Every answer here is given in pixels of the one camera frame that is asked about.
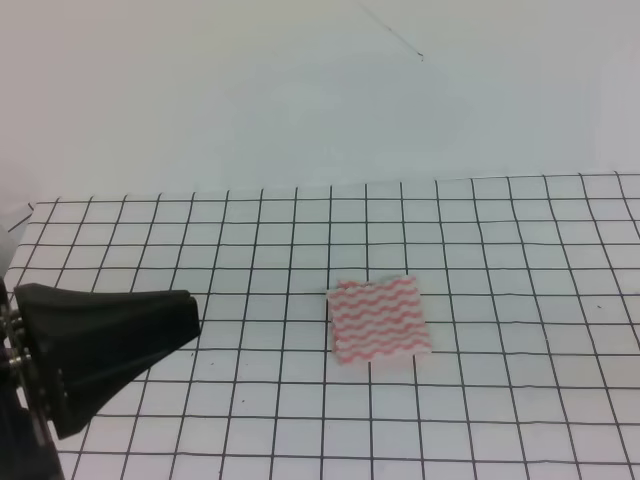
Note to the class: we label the white black-grid tablecloth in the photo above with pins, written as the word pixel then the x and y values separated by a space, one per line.
pixel 531 292

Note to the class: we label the pink wavy striped towel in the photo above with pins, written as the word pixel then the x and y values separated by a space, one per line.
pixel 377 320

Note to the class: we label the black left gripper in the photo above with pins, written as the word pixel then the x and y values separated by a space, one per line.
pixel 87 347

